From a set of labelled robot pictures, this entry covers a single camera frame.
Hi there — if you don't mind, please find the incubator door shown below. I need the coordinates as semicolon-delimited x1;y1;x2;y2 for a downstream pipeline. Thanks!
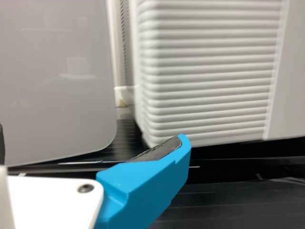
134;0;305;148

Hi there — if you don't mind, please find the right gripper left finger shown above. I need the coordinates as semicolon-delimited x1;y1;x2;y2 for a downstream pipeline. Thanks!
0;122;6;167

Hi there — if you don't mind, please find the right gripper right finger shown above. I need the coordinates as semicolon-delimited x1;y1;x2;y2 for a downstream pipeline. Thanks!
94;133;192;229

